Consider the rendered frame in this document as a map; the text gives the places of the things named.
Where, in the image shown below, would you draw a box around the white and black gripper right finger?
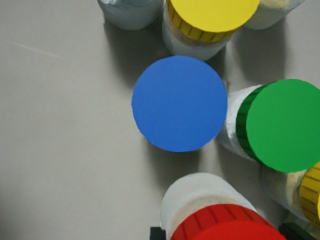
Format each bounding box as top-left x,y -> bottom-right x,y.
278,222 -> 317,240

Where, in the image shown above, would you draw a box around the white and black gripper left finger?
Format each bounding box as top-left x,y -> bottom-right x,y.
150,227 -> 166,240

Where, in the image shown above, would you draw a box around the glass bottle with blue cap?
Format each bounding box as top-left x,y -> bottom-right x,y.
243,0 -> 305,30

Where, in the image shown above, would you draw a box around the white bottle with red cap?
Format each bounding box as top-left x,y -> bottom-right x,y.
160,173 -> 287,240

